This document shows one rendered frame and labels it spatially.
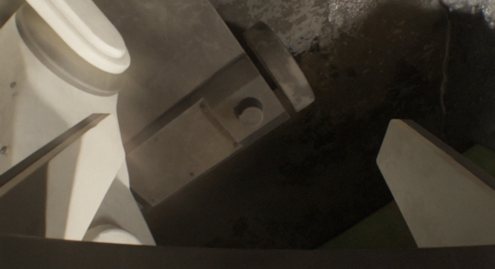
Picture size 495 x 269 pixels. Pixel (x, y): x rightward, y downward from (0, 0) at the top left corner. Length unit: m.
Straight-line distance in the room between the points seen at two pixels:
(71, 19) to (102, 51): 0.04
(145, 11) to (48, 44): 0.19
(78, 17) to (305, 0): 0.48
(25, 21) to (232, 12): 0.41
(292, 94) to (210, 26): 0.18
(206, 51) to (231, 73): 0.06
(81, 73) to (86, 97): 0.03
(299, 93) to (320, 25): 0.25
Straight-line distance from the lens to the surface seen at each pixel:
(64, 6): 0.35
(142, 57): 0.47
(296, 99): 0.47
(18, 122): 0.26
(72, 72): 0.33
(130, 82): 0.49
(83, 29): 0.34
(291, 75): 0.44
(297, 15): 0.64
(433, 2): 0.82
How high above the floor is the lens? 0.62
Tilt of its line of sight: 65 degrees down
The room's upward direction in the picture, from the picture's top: 167 degrees clockwise
